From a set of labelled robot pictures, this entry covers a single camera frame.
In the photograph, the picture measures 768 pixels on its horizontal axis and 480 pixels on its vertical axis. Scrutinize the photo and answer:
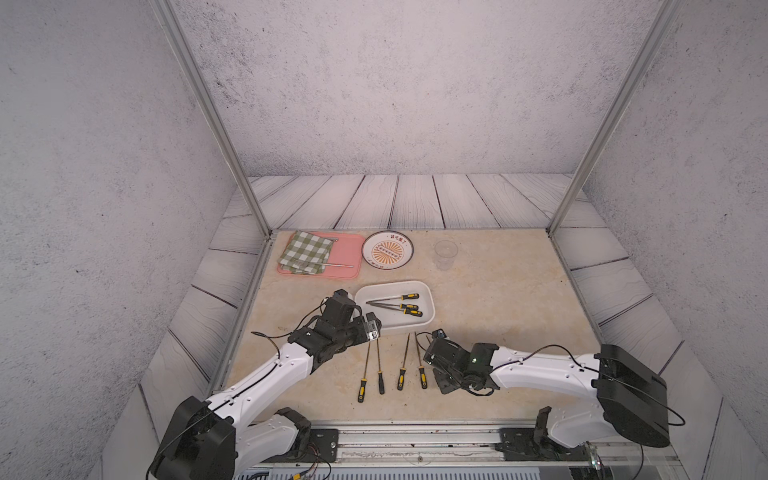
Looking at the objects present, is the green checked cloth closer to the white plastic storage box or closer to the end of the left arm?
the white plastic storage box

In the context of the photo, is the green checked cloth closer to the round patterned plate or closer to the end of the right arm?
the round patterned plate

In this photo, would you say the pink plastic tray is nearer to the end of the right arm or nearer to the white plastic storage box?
the white plastic storage box

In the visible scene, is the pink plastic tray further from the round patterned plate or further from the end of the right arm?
the end of the right arm

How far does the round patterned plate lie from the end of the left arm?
15.1 inches

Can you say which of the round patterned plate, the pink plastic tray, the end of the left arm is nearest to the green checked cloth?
the pink plastic tray

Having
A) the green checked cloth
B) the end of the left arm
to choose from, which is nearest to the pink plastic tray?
the green checked cloth

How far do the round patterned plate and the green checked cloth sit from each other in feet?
0.49

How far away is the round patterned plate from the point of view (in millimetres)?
1127

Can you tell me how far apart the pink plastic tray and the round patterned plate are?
0.10 feet

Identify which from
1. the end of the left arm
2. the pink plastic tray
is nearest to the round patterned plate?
the pink plastic tray

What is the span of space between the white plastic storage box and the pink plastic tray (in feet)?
0.34

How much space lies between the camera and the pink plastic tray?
1.10 m

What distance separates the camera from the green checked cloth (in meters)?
1.10

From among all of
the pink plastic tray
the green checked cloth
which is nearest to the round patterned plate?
the pink plastic tray
